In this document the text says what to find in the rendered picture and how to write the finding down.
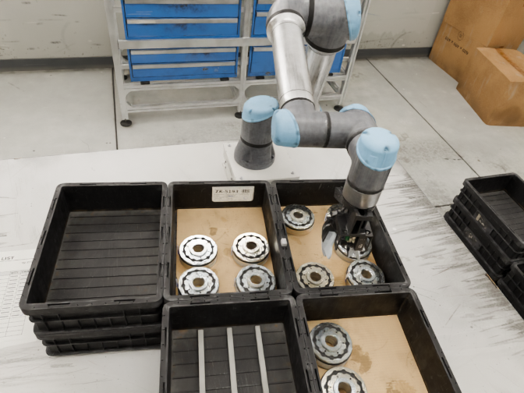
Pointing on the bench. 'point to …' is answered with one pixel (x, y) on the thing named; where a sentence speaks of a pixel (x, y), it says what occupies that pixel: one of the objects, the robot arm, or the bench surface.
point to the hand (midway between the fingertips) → (337, 250)
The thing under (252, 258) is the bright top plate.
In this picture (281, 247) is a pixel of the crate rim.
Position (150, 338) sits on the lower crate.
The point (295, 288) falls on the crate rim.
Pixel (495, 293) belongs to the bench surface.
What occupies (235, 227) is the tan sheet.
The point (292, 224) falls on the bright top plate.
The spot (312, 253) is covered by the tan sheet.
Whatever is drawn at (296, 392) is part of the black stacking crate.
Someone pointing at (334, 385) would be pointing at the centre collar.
